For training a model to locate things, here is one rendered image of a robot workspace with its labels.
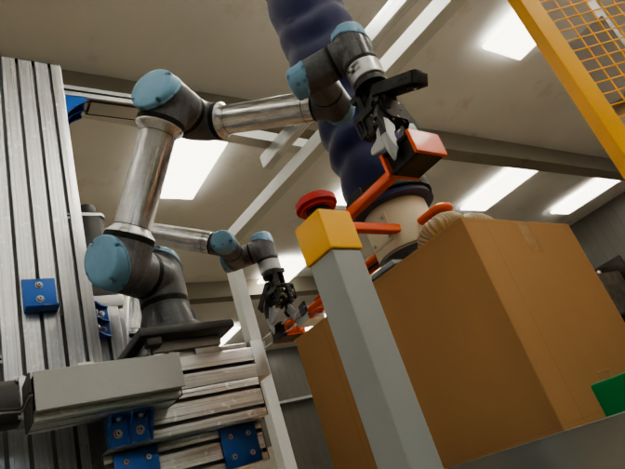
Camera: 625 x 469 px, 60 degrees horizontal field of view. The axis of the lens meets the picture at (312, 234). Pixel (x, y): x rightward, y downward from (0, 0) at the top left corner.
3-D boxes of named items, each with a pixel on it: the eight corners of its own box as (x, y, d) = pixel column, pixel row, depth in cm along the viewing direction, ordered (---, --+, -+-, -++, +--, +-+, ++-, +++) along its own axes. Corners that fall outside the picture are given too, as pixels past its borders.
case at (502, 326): (667, 393, 109) (568, 222, 126) (565, 434, 85) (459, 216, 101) (454, 462, 149) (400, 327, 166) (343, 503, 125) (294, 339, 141)
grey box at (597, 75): (655, 81, 181) (607, 18, 194) (648, 77, 178) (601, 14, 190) (600, 120, 194) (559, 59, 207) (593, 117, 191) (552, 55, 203)
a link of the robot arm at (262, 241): (251, 243, 196) (273, 235, 196) (259, 270, 192) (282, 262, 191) (245, 234, 189) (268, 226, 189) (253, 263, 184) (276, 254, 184)
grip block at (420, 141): (448, 154, 101) (437, 134, 103) (417, 150, 96) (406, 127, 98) (418, 180, 107) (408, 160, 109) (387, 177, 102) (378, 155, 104)
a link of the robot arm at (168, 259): (198, 298, 138) (188, 251, 143) (165, 288, 126) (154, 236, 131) (161, 316, 141) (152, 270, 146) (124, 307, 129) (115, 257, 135)
